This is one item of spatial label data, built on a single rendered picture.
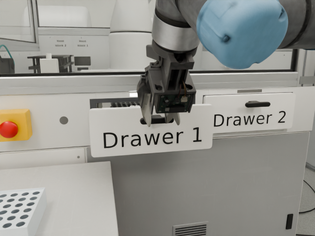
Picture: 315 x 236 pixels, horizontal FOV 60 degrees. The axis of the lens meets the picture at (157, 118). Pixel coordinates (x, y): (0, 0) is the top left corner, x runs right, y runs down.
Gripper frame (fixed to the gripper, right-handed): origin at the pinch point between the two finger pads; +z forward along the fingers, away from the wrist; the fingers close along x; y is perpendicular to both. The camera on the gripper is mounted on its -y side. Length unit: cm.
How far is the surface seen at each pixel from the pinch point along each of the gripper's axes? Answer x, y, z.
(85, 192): -15.8, 9.6, 12.4
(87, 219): -15.1, 17.8, 6.6
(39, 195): -23.5, 12.7, 5.9
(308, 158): 174, -73, 152
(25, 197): -26.0, 12.7, 6.0
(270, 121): 38.4, -8.6, 15.0
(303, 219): 112, -10, 119
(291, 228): 52, 13, 48
